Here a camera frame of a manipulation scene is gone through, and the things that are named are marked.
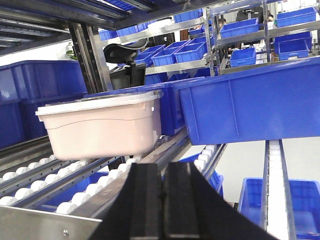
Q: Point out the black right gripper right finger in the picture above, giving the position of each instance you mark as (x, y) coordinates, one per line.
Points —
(193, 210)

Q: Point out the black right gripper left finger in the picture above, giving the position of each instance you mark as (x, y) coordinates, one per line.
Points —
(136, 212)

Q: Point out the pale pink storage bin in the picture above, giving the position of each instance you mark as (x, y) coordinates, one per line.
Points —
(131, 129)

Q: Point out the white bin lid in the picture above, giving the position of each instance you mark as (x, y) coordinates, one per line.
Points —
(98, 102)

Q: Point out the blue bin with red bags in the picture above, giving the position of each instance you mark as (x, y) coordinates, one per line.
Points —
(101, 178)

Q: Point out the stainless steel right shelf rack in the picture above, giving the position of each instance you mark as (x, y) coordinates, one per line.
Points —
(119, 180)

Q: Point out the blue bin lower right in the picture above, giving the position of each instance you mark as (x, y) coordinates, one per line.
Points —
(305, 198)

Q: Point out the large blue bin upper shelf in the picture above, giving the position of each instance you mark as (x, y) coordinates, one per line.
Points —
(265, 103)

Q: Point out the black office chair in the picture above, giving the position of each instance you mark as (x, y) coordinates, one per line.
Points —
(133, 74)

